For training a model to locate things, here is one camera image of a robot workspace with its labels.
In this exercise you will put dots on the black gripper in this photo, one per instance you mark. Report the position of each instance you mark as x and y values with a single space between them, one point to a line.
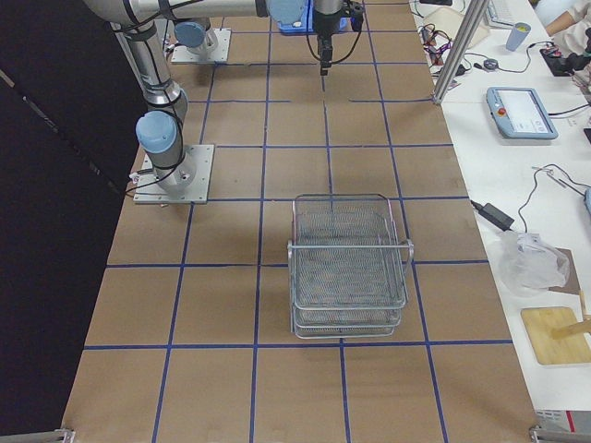
324 27

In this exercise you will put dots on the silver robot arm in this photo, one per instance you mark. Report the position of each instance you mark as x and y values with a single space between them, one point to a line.
283 12
160 130

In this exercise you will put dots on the blue teach pendant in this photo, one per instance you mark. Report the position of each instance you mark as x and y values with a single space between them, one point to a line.
519 113

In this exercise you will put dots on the light blue cup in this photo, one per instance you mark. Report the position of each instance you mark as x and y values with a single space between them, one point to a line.
517 35

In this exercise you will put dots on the black power adapter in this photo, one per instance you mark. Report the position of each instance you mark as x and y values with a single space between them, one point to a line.
493 215

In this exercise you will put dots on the clear plastic bag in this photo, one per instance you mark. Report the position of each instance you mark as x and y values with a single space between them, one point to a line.
529 263

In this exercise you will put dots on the wooden board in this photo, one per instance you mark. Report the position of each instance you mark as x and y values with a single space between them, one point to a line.
557 337

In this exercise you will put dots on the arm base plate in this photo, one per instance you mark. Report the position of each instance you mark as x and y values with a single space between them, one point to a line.
199 46
189 183

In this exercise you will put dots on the aluminium frame post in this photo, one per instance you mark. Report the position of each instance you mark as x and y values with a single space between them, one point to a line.
474 14

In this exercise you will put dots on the silver wire mesh shelf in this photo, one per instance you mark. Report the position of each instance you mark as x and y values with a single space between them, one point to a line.
346 266

